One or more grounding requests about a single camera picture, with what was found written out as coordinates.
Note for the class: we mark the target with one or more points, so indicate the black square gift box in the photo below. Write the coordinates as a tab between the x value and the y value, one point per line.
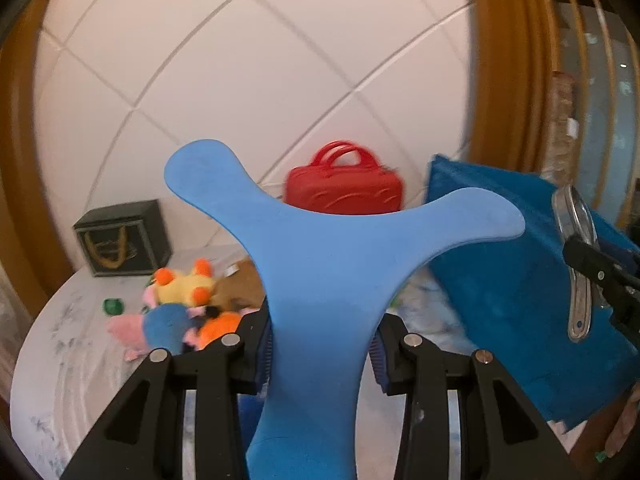
124	239

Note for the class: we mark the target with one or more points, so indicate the brown bear plush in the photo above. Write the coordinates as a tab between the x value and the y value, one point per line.
239	288

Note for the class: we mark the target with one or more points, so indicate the pink pig plush orange dress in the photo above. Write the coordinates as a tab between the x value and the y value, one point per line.
206	330

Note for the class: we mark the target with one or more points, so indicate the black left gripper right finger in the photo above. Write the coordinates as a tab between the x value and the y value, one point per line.
502	435

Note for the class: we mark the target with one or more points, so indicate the green bottle cap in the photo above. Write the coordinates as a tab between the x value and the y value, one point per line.
113	306

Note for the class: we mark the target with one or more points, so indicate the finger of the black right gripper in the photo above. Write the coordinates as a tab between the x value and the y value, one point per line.
609	267

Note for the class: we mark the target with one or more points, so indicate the blue long-eared plush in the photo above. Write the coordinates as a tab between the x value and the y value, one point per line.
328	281

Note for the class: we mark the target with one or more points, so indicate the red plastic carry case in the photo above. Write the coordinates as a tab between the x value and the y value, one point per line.
344	178

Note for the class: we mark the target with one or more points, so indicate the yellow orange duck plush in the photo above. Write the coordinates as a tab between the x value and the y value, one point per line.
192	290

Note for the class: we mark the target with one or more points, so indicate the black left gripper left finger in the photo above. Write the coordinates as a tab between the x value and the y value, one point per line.
140	433

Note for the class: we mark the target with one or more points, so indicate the blue storage bin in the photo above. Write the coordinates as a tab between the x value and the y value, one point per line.
512	298

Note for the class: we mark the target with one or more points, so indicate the pink pig plush blue dress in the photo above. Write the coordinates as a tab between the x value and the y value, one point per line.
162	327

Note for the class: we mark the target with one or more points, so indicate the wooden door frame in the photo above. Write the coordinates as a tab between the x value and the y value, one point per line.
513	75

